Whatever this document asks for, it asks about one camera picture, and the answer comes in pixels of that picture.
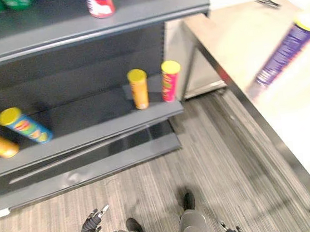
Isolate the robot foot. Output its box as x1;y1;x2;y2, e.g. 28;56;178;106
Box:
180;191;197;212
125;215;150;232

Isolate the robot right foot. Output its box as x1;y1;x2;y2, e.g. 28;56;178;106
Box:
180;191;197;212

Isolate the blue chips can yellow lid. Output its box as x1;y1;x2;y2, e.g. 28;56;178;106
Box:
0;103;54;149

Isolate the orange chips can yellow lid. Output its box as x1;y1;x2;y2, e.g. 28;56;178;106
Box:
126;67;151;111

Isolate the purple chips can yellow lid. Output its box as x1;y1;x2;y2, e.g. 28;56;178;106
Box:
240;12;310;99

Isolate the pink chips can yellow lid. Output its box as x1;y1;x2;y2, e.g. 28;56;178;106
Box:
158;59;185;104

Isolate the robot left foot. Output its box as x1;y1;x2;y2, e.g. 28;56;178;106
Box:
125;215;150;232

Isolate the red chips can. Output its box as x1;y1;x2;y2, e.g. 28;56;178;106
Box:
83;0;117;21

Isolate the small black object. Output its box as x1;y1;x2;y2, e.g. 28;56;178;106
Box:
255;0;282;11

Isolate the grey metal shelf unit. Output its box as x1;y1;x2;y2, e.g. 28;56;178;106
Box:
0;0;232;215

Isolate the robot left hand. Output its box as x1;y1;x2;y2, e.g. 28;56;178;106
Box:
77;204;112;232

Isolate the stainless steel table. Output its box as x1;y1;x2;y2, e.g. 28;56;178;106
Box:
172;0;310;232

